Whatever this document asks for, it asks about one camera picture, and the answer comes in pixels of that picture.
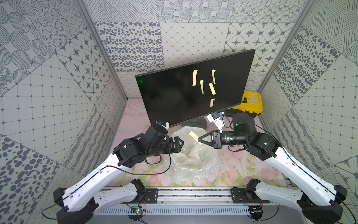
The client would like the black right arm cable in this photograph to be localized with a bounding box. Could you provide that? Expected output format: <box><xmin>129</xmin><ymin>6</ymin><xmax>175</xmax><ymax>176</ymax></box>
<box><xmin>223</xmin><ymin>114</ymin><xmax>358</xmax><ymax>224</ymax></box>

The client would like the yellow sticky note bottom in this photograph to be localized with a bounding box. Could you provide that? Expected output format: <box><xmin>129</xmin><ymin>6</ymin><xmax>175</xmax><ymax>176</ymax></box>
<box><xmin>210</xmin><ymin>98</ymin><xmax>215</xmax><ymax>107</ymax></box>

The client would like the yellow sticky note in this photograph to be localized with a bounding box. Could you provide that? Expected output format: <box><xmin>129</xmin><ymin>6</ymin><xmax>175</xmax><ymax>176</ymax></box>
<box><xmin>210</xmin><ymin>98</ymin><xmax>215</xmax><ymax>107</ymax></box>
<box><xmin>200</xmin><ymin>79</ymin><xmax>204</xmax><ymax>94</ymax></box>
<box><xmin>211</xmin><ymin>69</ymin><xmax>216</xmax><ymax>85</ymax></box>
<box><xmin>189</xmin><ymin>131</ymin><xmax>202</xmax><ymax>145</ymax></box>
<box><xmin>192</xmin><ymin>70</ymin><xmax>198</xmax><ymax>86</ymax></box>
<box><xmin>209</xmin><ymin>83</ymin><xmax>216</xmax><ymax>96</ymax></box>

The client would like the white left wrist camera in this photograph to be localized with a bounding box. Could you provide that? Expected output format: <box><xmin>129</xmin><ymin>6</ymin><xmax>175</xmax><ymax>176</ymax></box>
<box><xmin>155</xmin><ymin>120</ymin><xmax>170</xmax><ymax>130</ymax></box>

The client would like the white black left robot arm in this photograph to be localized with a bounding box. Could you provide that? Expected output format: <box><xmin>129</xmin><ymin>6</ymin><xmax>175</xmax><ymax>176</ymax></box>
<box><xmin>53</xmin><ymin>124</ymin><xmax>184</xmax><ymax>224</ymax></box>

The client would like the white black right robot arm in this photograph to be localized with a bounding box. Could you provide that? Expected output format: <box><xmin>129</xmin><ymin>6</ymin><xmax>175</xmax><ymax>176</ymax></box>
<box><xmin>198</xmin><ymin>113</ymin><xmax>347</xmax><ymax>224</ymax></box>

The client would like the yellow black toolbox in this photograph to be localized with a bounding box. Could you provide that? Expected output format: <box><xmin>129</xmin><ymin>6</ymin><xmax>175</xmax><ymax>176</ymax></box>
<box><xmin>229</xmin><ymin>91</ymin><xmax>263</xmax><ymax>115</ymax></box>

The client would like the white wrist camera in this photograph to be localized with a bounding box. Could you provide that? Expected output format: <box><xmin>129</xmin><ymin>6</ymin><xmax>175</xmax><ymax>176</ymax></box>
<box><xmin>207</xmin><ymin>112</ymin><xmax>225</xmax><ymax>133</ymax></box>
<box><xmin>155</xmin><ymin>120</ymin><xmax>170</xmax><ymax>130</ymax></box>

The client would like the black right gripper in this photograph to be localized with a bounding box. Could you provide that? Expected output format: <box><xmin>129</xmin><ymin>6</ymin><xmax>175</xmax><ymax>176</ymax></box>
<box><xmin>197</xmin><ymin>130</ymin><xmax>247</xmax><ymax>149</ymax></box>

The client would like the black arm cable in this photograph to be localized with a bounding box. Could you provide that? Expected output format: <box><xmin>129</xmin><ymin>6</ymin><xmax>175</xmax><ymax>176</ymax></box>
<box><xmin>41</xmin><ymin>153</ymin><xmax>172</xmax><ymax>219</ymax></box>
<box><xmin>223</xmin><ymin>114</ymin><xmax>358</xmax><ymax>224</ymax></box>

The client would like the clear plastic trash bag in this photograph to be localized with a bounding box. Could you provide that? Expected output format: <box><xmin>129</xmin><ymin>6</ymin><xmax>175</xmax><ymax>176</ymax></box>
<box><xmin>167</xmin><ymin>127</ymin><xmax>220</xmax><ymax>184</ymax></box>

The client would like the aluminium mounting rail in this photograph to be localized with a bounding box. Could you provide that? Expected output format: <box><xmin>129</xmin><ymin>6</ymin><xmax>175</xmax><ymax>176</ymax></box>
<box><xmin>96</xmin><ymin>183</ymin><xmax>303</xmax><ymax>219</ymax></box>

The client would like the small green circuit board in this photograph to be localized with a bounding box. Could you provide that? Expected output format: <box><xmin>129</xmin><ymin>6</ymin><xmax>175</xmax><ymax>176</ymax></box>
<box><xmin>131</xmin><ymin>207</ymin><xmax>145</xmax><ymax>216</ymax></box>

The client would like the black computer monitor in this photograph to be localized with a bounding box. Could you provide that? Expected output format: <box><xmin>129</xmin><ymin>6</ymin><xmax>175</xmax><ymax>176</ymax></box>
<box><xmin>135</xmin><ymin>49</ymin><xmax>255</xmax><ymax>126</ymax></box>

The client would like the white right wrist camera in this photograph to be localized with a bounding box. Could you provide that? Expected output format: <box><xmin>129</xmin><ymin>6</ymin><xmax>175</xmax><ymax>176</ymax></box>
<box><xmin>207</xmin><ymin>112</ymin><xmax>225</xmax><ymax>133</ymax></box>

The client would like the grey round monitor stand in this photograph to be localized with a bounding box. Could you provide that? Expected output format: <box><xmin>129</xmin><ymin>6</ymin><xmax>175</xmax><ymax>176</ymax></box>
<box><xmin>181</xmin><ymin>117</ymin><xmax>208</xmax><ymax>130</ymax></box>

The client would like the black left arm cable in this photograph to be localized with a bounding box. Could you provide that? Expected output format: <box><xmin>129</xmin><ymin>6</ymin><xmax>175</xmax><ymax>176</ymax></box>
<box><xmin>41</xmin><ymin>153</ymin><xmax>172</xmax><ymax>219</ymax></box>

